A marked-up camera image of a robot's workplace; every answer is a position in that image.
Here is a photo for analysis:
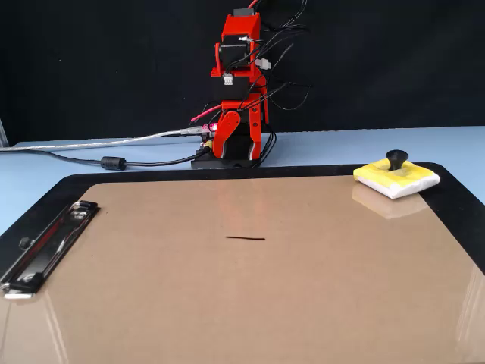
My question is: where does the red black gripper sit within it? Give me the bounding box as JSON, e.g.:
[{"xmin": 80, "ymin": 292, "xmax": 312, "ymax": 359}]
[{"xmin": 212, "ymin": 93, "xmax": 270, "ymax": 161}]

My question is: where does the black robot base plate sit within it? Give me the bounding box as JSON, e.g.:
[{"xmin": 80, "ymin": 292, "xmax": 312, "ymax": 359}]
[{"xmin": 191, "ymin": 149, "xmax": 266, "ymax": 170}]

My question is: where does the metal clipboard clip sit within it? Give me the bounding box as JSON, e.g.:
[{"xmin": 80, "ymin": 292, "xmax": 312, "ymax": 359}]
[{"xmin": 0, "ymin": 199, "xmax": 102, "ymax": 301}]

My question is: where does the robot controller board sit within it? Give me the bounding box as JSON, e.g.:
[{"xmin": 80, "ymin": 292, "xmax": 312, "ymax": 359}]
[{"xmin": 199, "ymin": 123, "xmax": 220, "ymax": 149}]

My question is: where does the thin black servo cable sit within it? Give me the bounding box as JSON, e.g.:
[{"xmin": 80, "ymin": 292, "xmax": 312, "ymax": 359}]
[
  {"xmin": 260, "ymin": 0, "xmax": 310, "ymax": 61},
  {"xmin": 264, "ymin": 80, "xmax": 314, "ymax": 111}
]

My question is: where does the black power cable with ferrite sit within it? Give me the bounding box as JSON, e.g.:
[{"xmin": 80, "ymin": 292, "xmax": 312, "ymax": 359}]
[{"xmin": 26, "ymin": 146, "xmax": 213, "ymax": 171}]

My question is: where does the yellow white sponge with knob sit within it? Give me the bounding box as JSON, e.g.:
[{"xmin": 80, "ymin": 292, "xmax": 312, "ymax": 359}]
[{"xmin": 352, "ymin": 149, "xmax": 441, "ymax": 200}]

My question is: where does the pink red wire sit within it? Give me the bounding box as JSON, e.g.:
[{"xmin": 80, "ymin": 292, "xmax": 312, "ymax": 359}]
[{"xmin": 189, "ymin": 104, "xmax": 224, "ymax": 124}]

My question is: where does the brown clipboard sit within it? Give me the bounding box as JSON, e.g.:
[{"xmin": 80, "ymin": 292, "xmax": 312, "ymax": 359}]
[{"xmin": 0, "ymin": 173, "xmax": 485, "ymax": 364}]

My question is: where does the silver USB cable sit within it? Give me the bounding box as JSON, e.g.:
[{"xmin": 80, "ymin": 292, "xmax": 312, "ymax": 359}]
[{"xmin": 0, "ymin": 127, "xmax": 204, "ymax": 152}]

